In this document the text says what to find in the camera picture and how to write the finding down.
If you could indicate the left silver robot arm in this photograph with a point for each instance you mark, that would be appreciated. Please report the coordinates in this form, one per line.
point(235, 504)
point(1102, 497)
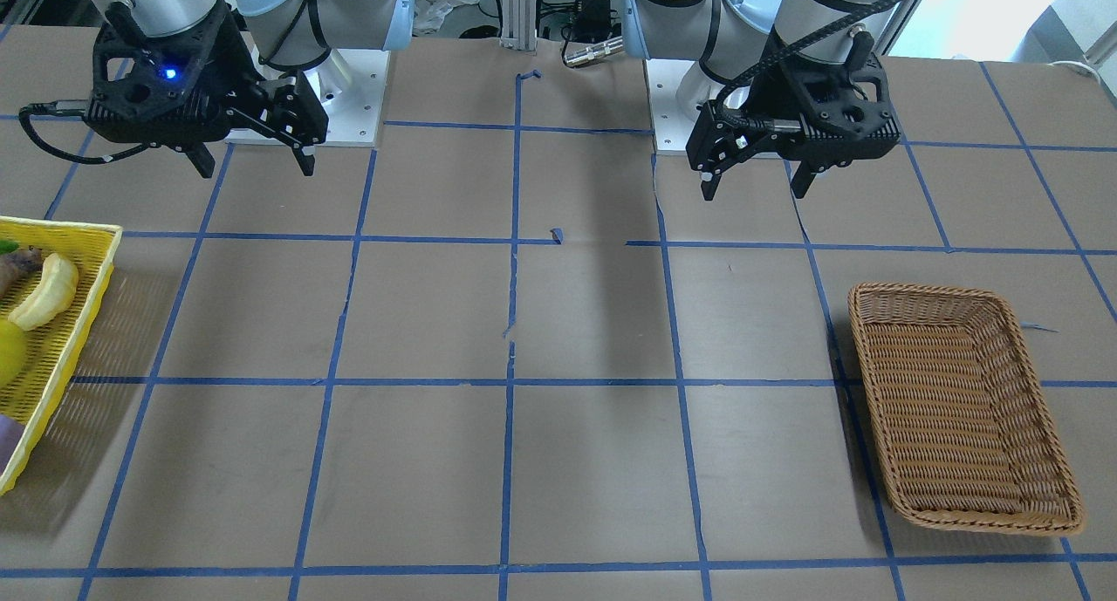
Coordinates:
point(735, 41)

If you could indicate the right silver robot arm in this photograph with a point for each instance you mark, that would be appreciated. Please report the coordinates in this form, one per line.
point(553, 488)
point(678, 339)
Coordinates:
point(283, 37)

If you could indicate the brown wicker basket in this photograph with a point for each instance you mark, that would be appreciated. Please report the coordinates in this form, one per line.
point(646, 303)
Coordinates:
point(965, 439)

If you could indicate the black power adapter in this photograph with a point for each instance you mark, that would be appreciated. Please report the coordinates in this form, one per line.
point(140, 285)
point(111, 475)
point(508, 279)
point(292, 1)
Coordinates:
point(591, 22)

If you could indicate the green yellow toy fruit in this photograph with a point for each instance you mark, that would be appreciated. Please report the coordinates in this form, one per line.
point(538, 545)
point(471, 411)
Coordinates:
point(14, 351)

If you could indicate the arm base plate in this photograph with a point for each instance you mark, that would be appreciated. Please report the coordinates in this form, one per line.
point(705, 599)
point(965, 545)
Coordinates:
point(676, 90)
point(351, 85)

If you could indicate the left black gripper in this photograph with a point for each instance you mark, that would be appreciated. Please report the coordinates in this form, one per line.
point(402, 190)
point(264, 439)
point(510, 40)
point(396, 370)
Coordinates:
point(752, 105)

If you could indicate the yellow toy banana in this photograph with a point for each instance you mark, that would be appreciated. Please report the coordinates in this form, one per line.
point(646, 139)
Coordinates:
point(57, 287)

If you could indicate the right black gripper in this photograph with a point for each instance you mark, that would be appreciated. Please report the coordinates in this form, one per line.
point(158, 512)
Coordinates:
point(242, 85)

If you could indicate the brown toy dinosaur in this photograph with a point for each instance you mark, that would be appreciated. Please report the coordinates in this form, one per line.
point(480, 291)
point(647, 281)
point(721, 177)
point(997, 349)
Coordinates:
point(17, 265)

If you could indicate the aluminium frame post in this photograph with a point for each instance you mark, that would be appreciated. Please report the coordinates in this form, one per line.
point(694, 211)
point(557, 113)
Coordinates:
point(519, 25)

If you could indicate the purple sponge block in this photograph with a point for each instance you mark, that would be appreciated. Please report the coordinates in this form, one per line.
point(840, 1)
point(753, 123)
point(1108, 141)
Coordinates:
point(11, 433)

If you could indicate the yellow plastic basket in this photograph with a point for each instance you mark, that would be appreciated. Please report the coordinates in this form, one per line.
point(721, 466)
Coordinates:
point(54, 349)

